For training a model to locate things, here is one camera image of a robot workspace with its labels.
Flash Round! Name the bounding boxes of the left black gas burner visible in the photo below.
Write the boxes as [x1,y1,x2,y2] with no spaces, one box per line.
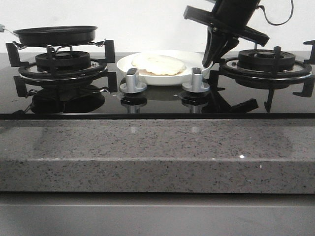
[6,40,118,99]

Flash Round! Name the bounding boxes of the right black gas burner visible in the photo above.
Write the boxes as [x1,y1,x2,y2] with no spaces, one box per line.
[208,40,315,97]

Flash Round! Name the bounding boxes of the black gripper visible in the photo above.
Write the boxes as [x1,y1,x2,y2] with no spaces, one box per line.
[184,0,269,67]

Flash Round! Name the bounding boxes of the silver stove knob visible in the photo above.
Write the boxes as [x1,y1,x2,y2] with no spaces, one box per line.
[182,67,210,93]
[119,68,147,94]

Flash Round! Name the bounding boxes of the fried egg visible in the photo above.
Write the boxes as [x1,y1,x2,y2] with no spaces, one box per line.
[131,54,186,75]

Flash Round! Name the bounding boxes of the white round plate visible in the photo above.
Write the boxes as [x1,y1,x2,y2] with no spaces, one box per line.
[116,50,214,87]

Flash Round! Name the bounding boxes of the silver left stove knob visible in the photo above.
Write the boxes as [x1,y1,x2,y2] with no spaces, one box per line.
[119,68,147,94]

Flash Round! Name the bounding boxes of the black frying pan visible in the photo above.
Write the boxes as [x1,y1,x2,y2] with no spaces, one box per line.
[13,26,97,47]

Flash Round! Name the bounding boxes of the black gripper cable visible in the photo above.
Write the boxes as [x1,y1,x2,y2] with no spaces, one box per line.
[255,0,295,26]

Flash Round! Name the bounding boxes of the silver right stove knob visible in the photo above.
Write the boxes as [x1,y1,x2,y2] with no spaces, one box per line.
[182,67,210,93]

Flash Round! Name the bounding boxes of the black glass stove top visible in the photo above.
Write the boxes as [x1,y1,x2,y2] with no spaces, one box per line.
[0,53,315,120]

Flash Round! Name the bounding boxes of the silver wire pan support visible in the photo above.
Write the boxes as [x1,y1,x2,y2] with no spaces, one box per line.
[12,39,110,52]

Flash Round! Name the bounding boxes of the black gas burner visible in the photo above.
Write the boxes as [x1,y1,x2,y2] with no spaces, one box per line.
[208,40,315,97]
[6,40,118,99]

